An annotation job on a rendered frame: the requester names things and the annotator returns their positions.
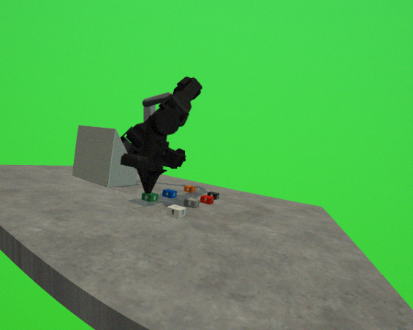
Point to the red block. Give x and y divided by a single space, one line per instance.
206 199

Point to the green block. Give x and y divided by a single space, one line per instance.
152 197

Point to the orange block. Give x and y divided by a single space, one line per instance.
190 189

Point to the blue block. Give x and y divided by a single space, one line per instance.
169 193

